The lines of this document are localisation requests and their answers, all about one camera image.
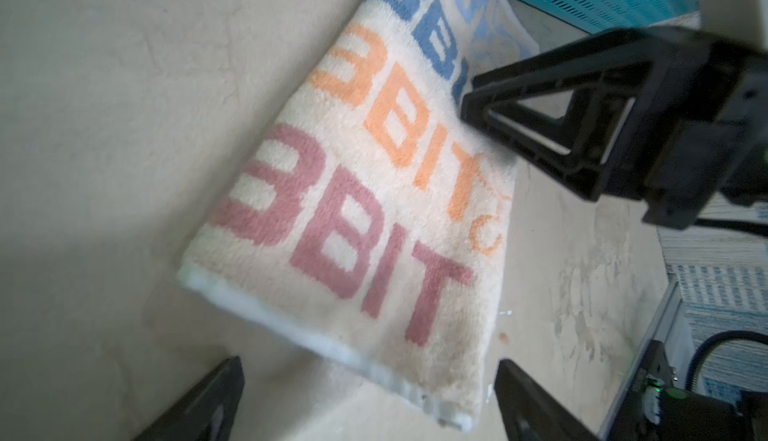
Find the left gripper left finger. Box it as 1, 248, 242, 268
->
135, 356, 245, 441

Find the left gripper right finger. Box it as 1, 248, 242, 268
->
494, 359, 597, 441

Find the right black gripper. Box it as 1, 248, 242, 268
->
460, 27, 767, 230

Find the pink orange print towel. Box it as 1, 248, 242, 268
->
178, 0, 538, 431

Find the black corrugated cable conduit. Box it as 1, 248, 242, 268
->
685, 330, 768, 392

